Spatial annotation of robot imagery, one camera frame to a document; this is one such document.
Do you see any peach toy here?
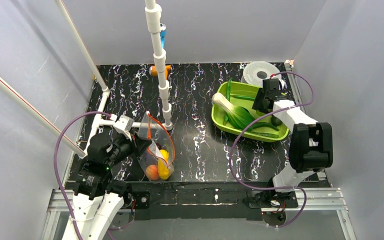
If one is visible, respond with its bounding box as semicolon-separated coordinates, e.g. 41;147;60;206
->
145;164;160;181

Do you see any orange white clamp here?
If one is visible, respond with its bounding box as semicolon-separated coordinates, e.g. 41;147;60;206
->
149;64;173;80

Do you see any aluminium rail frame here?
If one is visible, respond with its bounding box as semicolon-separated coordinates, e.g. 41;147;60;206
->
41;62;357;240

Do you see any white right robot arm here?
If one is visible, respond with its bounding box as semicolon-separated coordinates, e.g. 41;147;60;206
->
252;78;333;194

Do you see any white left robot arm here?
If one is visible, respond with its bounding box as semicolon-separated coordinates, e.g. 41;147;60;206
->
62;133;152;240

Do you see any green plastic basin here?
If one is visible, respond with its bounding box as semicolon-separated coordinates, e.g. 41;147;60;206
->
211;80;290;143

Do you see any clear zip top bag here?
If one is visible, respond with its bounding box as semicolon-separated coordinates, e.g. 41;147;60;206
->
137;111;176;182

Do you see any green cucumber toy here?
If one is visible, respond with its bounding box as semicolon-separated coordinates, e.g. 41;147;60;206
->
247;131;279;139

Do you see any dark red plum toy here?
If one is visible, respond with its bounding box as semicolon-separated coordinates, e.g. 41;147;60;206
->
155;142;163;150

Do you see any yellow banana toy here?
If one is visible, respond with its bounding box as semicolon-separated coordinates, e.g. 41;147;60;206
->
157;149;170;180

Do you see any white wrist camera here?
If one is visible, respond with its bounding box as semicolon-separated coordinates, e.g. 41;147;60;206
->
278;78;286;90
112;115;134;141

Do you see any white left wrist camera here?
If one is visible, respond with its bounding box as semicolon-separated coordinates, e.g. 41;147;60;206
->
112;115;134;141

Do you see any white pvc pipe frame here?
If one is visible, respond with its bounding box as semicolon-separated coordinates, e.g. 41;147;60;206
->
0;0;175;161

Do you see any bok choy toy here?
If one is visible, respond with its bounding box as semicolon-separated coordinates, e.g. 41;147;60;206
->
212;92;255;130

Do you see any dark green avocado toy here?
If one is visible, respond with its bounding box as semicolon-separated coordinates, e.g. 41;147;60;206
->
270;115;283;127

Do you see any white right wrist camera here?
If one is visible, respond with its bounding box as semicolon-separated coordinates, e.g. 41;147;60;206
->
278;78;286;90

